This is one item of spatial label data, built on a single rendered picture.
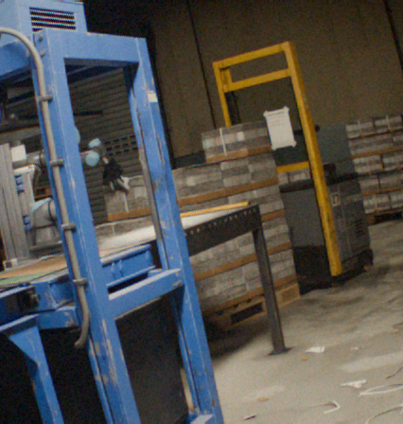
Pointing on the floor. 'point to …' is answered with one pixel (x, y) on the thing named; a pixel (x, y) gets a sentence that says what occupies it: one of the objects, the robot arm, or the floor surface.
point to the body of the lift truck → (294, 205)
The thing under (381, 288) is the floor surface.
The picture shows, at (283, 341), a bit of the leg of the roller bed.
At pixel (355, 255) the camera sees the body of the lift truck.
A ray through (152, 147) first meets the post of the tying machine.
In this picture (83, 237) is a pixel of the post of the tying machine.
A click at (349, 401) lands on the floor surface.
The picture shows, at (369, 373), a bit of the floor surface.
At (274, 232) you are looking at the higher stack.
